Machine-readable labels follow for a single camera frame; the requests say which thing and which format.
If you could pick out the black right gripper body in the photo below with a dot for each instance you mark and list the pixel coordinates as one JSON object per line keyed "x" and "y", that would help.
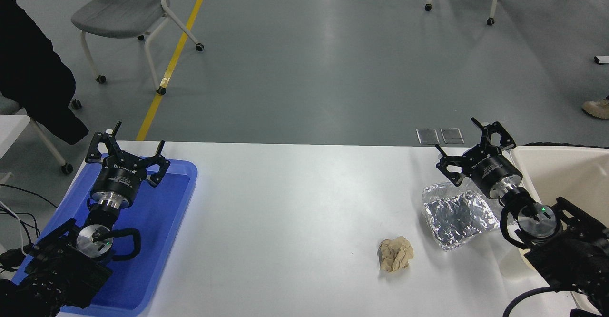
{"x": 492, "y": 169}

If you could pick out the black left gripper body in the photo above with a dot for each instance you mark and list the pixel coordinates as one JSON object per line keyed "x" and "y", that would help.
{"x": 119, "y": 176}

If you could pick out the white paper cup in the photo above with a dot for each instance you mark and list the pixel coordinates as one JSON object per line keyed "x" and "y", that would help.
{"x": 525, "y": 260}

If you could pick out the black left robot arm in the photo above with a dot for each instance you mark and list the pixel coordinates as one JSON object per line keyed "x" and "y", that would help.
{"x": 57, "y": 269}

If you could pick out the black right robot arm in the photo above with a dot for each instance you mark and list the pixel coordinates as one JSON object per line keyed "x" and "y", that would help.
{"x": 566, "y": 255}

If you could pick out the metal floor plate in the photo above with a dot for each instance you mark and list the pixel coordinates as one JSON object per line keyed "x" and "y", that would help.
{"x": 427, "y": 136}
{"x": 452, "y": 135}

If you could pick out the crumpled silver foil tray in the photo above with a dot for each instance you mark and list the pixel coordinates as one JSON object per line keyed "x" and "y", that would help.
{"x": 456, "y": 219}

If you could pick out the white chair with castors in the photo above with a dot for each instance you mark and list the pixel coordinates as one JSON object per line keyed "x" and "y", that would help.
{"x": 47, "y": 143}

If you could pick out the blue plastic tray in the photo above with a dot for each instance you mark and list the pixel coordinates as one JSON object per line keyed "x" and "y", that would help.
{"x": 162, "y": 222}

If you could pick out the large pale plastic bin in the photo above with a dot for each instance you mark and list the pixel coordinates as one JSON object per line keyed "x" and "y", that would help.
{"x": 561, "y": 174}

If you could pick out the white side table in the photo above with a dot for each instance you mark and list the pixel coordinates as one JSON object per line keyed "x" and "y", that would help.
{"x": 12, "y": 131}

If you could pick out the person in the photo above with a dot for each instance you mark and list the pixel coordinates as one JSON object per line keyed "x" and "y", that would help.
{"x": 597, "y": 108}
{"x": 28, "y": 69}

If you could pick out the crumpled tan paper ball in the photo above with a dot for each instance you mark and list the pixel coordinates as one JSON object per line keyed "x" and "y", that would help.
{"x": 396, "y": 255}

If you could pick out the small white desk foot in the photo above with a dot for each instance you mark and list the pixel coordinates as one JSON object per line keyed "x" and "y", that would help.
{"x": 602, "y": 59}

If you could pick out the grey seat white chair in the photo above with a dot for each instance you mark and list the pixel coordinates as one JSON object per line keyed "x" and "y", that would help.
{"x": 119, "y": 14}

